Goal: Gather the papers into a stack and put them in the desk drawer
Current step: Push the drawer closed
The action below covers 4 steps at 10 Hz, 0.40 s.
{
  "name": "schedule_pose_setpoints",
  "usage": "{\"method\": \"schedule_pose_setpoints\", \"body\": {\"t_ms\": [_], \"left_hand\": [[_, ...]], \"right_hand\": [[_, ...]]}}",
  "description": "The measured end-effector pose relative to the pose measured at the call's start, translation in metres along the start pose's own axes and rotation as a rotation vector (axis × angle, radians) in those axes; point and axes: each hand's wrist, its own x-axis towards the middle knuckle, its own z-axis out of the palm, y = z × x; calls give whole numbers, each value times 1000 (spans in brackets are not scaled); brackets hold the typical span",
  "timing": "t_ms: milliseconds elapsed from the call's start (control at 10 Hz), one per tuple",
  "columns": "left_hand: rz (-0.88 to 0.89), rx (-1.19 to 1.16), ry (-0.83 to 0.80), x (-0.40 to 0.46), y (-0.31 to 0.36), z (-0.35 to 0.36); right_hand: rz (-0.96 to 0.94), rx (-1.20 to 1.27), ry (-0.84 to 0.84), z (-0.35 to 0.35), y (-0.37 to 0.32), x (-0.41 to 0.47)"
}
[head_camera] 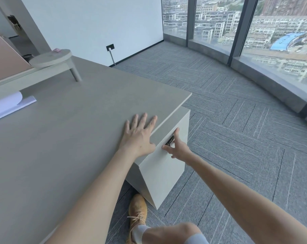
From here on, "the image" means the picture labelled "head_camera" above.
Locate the person's right hand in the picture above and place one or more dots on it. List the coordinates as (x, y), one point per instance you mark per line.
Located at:
(180, 149)

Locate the person's left hand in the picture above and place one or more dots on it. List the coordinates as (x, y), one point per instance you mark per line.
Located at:
(138, 137)

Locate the person's right thumb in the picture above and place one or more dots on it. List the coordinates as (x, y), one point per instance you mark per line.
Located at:
(177, 135)

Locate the person's left thumb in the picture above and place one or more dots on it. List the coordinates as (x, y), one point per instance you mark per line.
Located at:
(150, 144)

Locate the person's left little finger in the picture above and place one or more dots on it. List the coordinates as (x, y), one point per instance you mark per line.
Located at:
(127, 125)

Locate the person's left middle finger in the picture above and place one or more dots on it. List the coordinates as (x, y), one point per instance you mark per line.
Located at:
(144, 120)

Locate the person's left forearm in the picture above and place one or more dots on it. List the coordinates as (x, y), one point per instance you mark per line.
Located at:
(92, 198)

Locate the person's right forearm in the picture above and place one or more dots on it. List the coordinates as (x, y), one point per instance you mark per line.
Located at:
(245, 193)

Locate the black cabinet combination lock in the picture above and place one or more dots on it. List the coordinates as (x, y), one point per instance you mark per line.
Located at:
(169, 142)

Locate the white drawer cabinet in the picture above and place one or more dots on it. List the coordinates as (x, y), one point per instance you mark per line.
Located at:
(161, 172)

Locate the tan lace-up shoe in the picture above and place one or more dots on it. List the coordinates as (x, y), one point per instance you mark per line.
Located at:
(138, 208)

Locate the white sock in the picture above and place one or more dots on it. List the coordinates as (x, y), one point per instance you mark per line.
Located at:
(139, 232)

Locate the person's bare leg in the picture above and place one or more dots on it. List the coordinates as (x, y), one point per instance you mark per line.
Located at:
(168, 233)

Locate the round beige desk riser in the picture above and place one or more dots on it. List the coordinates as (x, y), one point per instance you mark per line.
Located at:
(50, 59)

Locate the small pink item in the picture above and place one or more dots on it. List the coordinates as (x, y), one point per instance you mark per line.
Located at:
(57, 50)

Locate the pale purple paper sheet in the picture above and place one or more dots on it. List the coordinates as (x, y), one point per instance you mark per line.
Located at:
(26, 102)

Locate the grey window sill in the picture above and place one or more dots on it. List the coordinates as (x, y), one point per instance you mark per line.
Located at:
(265, 78)

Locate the grey shorts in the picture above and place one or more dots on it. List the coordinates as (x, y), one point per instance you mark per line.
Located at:
(198, 240)

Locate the white paper roll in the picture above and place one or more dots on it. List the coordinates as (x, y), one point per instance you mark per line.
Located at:
(4, 104)

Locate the pinkish desk partition panel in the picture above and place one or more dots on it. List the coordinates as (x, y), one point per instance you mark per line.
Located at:
(4, 57)

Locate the black wall socket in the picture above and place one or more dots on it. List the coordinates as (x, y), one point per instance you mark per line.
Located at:
(110, 47)

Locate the dark window frame post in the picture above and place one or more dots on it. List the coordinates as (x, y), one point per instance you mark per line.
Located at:
(242, 27)
(191, 20)

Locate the beige desk rail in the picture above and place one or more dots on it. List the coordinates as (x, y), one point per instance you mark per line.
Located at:
(23, 80)

